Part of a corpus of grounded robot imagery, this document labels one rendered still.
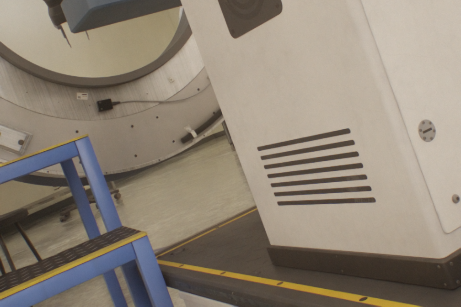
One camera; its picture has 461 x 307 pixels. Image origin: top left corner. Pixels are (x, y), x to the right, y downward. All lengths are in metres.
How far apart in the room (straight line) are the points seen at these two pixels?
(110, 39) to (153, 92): 8.69
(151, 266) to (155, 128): 1.08
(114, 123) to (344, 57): 1.54
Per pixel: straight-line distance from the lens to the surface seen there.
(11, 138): 2.03
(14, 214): 3.05
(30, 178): 2.51
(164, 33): 12.15
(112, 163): 2.10
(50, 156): 1.29
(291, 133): 0.74
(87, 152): 1.30
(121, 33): 11.10
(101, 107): 2.08
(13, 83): 2.09
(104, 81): 2.07
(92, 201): 6.73
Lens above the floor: 0.56
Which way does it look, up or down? 2 degrees down
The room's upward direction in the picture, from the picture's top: 20 degrees counter-clockwise
